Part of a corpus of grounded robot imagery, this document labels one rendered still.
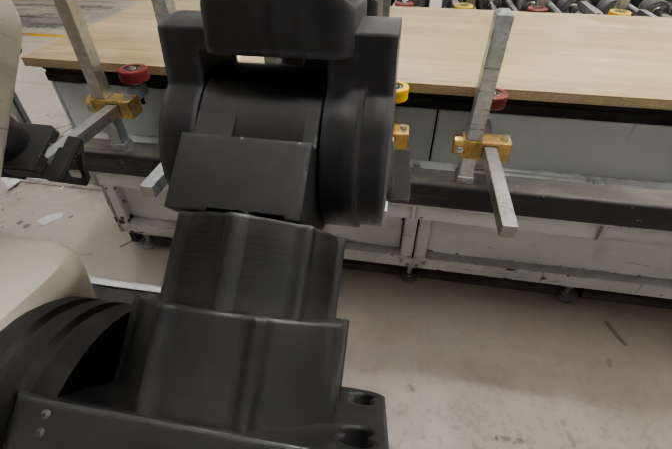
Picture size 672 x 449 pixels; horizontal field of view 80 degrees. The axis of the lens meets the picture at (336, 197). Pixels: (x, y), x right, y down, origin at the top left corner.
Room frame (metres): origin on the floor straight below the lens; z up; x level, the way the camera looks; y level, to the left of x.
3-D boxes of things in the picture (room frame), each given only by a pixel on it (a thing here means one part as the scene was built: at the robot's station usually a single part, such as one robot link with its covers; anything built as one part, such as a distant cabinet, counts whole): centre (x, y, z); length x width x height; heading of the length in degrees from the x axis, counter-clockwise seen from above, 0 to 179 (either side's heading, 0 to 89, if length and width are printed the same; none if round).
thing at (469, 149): (0.87, -0.37, 0.81); 0.14 x 0.06 x 0.05; 81
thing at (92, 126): (0.94, 0.62, 0.84); 0.43 x 0.03 x 0.04; 171
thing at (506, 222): (0.77, -0.37, 0.80); 0.43 x 0.03 x 0.04; 171
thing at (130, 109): (1.03, 0.62, 0.84); 0.14 x 0.06 x 0.05; 81
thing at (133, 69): (1.13, 0.59, 0.85); 0.08 x 0.08 x 0.11
